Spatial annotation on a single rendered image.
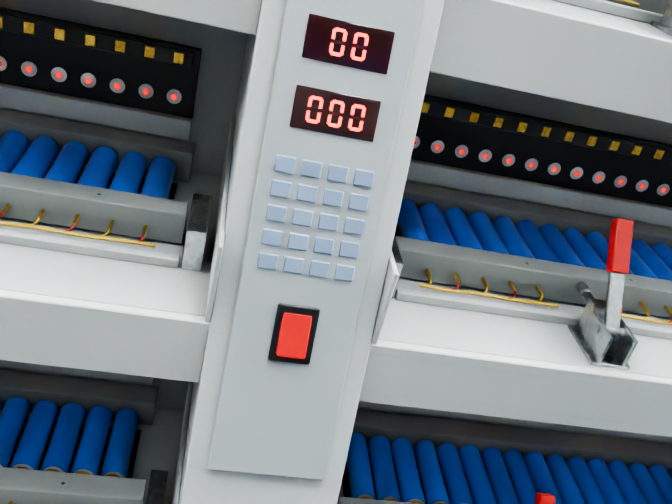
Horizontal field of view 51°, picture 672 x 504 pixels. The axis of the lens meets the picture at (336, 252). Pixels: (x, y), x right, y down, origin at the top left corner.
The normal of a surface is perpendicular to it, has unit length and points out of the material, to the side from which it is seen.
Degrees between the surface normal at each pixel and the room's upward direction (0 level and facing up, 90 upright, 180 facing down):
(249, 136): 90
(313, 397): 90
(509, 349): 18
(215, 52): 90
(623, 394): 108
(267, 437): 90
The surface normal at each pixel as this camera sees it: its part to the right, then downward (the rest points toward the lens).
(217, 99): 0.15, 0.23
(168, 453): 0.23, -0.84
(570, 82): 0.09, 0.52
